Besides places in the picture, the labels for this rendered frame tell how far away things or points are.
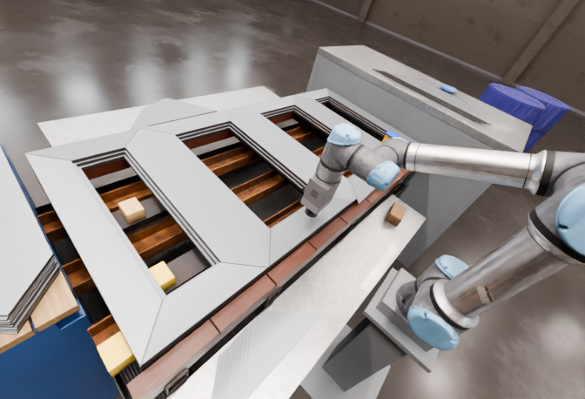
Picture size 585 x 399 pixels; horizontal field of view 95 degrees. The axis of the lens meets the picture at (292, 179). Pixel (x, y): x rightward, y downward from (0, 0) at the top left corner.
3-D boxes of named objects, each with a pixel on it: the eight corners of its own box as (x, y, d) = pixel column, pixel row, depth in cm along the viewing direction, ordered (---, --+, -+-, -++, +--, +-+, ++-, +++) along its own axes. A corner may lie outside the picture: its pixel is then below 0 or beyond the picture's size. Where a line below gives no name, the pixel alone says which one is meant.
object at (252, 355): (174, 395, 62) (173, 392, 59) (289, 290, 88) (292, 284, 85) (205, 449, 57) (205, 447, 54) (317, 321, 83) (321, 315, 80)
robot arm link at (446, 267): (456, 293, 85) (487, 270, 77) (447, 324, 76) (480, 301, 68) (422, 267, 90) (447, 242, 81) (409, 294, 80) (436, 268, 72)
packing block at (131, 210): (119, 211, 83) (117, 203, 80) (137, 205, 86) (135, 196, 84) (128, 224, 80) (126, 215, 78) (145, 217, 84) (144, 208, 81)
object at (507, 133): (317, 53, 182) (319, 47, 180) (361, 50, 222) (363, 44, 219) (515, 159, 130) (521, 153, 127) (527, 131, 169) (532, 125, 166)
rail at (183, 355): (131, 392, 54) (125, 384, 50) (419, 156, 160) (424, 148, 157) (139, 410, 53) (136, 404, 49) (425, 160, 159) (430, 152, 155)
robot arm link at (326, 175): (314, 160, 72) (330, 151, 78) (309, 173, 75) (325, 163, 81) (337, 176, 70) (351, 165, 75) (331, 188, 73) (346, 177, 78)
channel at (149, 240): (63, 277, 75) (57, 267, 71) (361, 134, 183) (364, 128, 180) (73, 299, 71) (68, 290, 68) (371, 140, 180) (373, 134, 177)
